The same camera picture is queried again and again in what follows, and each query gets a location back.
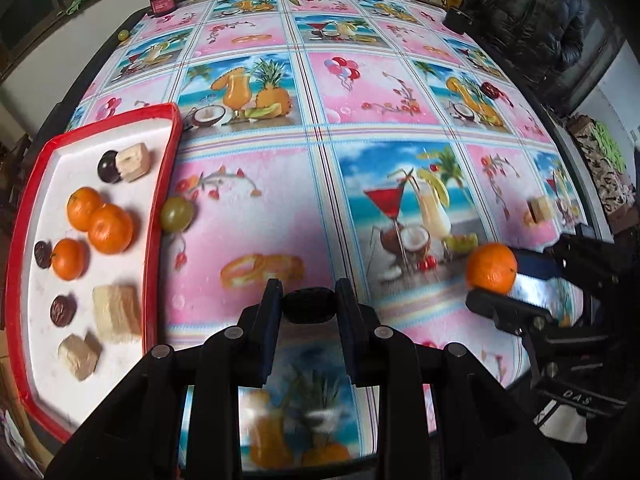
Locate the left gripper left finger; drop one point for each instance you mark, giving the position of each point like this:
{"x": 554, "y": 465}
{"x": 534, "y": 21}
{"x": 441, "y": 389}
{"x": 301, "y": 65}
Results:
{"x": 261, "y": 326}

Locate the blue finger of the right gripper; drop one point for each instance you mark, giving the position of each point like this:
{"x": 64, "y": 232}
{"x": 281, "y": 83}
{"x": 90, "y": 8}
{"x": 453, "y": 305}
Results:
{"x": 510, "y": 315}
{"x": 540, "y": 265}

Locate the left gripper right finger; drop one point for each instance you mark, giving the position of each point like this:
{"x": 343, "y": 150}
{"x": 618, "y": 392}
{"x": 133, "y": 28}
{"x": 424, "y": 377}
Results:
{"x": 356, "y": 324}

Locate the orange tangerine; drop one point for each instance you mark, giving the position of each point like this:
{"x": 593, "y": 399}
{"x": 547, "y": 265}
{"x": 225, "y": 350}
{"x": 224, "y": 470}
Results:
{"x": 81, "y": 205}
{"x": 68, "y": 259}
{"x": 111, "y": 229}
{"x": 492, "y": 267}

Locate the beige sugarcane chunk front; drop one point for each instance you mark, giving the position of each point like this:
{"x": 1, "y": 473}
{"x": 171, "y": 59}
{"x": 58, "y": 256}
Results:
{"x": 116, "y": 313}

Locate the red rimmed white tray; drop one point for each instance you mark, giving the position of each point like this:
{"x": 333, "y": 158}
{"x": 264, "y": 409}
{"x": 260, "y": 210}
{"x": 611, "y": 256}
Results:
{"x": 48, "y": 392}

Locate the beige sugarcane chunk small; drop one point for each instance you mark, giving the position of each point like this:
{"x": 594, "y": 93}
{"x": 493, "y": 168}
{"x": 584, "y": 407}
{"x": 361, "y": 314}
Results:
{"x": 79, "y": 355}

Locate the dark date far right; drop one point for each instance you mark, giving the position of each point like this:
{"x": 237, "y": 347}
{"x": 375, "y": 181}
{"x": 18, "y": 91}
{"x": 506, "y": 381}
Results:
{"x": 490, "y": 90}

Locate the colourful fruit print tablecloth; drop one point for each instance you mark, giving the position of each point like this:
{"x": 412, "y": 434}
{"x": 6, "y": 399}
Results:
{"x": 328, "y": 139}

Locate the dark date near tray corner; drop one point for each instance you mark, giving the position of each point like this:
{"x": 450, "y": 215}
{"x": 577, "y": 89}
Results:
{"x": 62, "y": 310}

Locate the beige sugarcane chunk in tray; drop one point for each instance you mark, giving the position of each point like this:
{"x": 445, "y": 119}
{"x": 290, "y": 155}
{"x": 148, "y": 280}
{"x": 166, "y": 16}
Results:
{"x": 133, "y": 162}

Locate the dark plum in tray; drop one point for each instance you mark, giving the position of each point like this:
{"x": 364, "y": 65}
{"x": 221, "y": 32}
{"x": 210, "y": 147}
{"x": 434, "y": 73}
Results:
{"x": 107, "y": 169}

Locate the dark red date in tray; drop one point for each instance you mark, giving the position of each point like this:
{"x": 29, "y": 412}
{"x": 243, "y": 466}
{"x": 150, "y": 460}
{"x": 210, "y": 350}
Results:
{"x": 43, "y": 254}

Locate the person in black jacket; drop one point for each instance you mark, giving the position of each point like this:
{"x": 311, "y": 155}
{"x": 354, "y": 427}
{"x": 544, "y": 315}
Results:
{"x": 541, "y": 38}

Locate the black small pot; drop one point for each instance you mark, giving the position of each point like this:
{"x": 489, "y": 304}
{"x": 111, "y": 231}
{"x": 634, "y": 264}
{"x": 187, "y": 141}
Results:
{"x": 457, "y": 21}

